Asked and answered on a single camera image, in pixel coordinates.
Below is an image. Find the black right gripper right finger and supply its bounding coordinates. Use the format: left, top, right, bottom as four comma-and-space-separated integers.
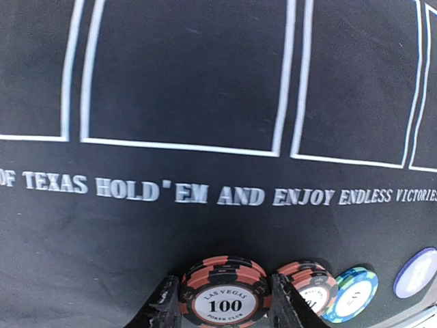
268, 273, 328, 328

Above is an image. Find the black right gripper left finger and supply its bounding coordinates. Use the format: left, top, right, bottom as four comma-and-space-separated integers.
128, 275, 181, 328

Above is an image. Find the black orange hundred chip stack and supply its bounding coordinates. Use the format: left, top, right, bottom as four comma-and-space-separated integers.
277, 260, 339, 316

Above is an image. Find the green chip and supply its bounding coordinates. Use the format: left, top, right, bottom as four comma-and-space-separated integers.
322, 266, 379, 324

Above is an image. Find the purple small blind button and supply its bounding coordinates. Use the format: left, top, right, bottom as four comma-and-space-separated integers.
393, 247, 436, 299

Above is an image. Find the black poker table mat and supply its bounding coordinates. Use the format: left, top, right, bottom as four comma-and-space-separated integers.
1, 1, 436, 327

